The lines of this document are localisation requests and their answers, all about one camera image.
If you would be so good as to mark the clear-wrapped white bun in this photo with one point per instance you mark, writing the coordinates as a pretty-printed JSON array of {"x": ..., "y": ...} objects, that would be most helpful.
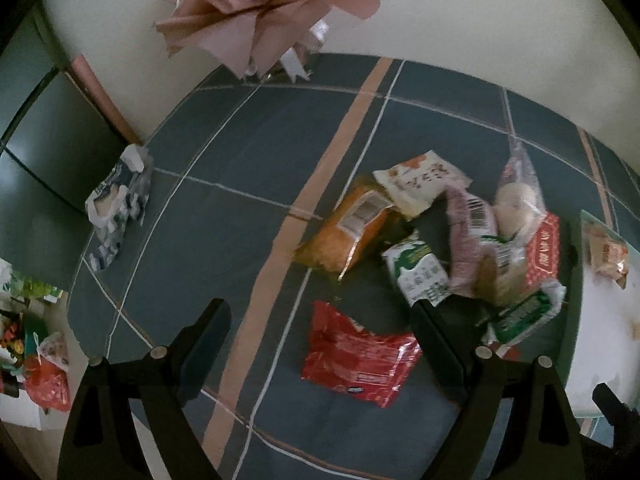
[{"x": 517, "y": 205}]

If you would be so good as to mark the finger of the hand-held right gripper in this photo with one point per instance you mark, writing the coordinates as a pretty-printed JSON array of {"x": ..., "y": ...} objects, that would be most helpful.
[{"x": 622, "y": 420}]

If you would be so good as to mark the light green shallow box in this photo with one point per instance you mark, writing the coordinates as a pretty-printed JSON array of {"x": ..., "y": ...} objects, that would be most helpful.
[{"x": 600, "y": 340}]

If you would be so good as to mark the green and white snack packet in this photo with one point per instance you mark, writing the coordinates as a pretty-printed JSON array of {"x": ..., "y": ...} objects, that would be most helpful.
[{"x": 415, "y": 270}]

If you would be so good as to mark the pink snack packet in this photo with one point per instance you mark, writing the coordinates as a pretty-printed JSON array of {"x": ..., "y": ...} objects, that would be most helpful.
[{"x": 465, "y": 255}]

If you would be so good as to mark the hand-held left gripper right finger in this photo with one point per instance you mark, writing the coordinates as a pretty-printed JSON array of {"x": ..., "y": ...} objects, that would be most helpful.
[{"x": 440, "y": 355}]

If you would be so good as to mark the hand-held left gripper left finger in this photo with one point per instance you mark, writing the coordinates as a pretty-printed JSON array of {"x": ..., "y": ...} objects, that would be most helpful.
[{"x": 196, "y": 362}]

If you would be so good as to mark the red plastic bag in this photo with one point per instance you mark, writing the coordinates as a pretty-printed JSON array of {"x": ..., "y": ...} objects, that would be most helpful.
[{"x": 47, "y": 390}]

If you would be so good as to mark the green cracker packet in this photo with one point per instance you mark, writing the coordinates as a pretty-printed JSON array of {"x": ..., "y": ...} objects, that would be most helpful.
[{"x": 525, "y": 317}]

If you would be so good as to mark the pink paper flower bouquet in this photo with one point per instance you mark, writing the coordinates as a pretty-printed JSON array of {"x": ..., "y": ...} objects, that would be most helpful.
[{"x": 240, "y": 10}]

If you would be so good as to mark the blue plaid cloth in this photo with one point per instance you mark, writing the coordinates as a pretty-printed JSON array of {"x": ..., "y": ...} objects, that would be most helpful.
[{"x": 225, "y": 160}]

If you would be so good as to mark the white box of colourful items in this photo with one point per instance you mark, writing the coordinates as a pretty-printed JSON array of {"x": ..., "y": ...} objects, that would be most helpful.
[{"x": 17, "y": 345}]

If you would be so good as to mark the red patterned cake packet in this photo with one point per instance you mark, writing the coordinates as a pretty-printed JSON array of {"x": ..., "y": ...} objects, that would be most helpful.
[{"x": 545, "y": 255}]

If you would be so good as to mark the white and red snack packet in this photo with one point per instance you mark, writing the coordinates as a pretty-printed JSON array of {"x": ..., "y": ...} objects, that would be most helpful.
[{"x": 420, "y": 180}]

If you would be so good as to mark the dark grey cabinet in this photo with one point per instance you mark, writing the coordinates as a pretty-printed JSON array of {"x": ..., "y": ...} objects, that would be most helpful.
[{"x": 50, "y": 130}]

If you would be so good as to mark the beige and orange snack packet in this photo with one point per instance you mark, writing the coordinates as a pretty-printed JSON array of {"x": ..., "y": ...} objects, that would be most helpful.
[{"x": 607, "y": 255}]

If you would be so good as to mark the blue and white plastic bag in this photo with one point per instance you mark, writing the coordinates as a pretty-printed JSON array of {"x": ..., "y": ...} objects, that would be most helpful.
[{"x": 117, "y": 205}]

